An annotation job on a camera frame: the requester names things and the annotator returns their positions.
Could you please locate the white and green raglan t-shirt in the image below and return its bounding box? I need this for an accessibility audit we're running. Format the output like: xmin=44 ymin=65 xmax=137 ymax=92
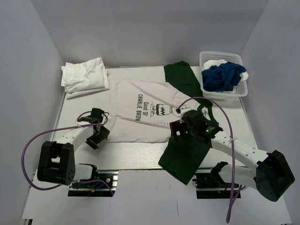
xmin=106 ymin=61 xmax=215 ymax=184

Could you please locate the blue t-shirt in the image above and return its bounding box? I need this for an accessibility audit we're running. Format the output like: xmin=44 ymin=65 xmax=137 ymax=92
xmin=201 ymin=61 xmax=248 ymax=92

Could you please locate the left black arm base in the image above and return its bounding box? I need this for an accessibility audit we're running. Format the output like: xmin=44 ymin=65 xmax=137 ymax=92
xmin=68 ymin=171 xmax=119 ymax=197

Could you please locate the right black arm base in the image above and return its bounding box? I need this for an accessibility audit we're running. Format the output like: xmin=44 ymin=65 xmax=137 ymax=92
xmin=192 ymin=173 xmax=231 ymax=199

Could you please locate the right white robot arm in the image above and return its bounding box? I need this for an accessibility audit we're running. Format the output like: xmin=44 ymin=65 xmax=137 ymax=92
xmin=170 ymin=109 xmax=295 ymax=202

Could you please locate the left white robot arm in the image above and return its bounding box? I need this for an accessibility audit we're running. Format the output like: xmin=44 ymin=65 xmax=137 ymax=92
xmin=37 ymin=108 xmax=110 ymax=187

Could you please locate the folded white t-shirt stack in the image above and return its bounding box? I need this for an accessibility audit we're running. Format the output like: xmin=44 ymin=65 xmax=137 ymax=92
xmin=61 ymin=58 xmax=110 ymax=99

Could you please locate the white plastic basket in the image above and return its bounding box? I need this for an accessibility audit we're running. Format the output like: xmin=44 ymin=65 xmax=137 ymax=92
xmin=199 ymin=51 xmax=248 ymax=100

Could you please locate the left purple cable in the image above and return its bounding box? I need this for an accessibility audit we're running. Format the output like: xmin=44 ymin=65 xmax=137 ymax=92
xmin=21 ymin=112 xmax=115 ymax=195

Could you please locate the purple cable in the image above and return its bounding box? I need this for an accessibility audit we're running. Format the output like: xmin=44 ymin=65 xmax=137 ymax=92
xmin=21 ymin=112 xmax=115 ymax=195
xmin=175 ymin=96 xmax=244 ymax=224

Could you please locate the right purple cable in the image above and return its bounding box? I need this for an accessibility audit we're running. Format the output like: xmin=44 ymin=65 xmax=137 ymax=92
xmin=175 ymin=96 xmax=244 ymax=224

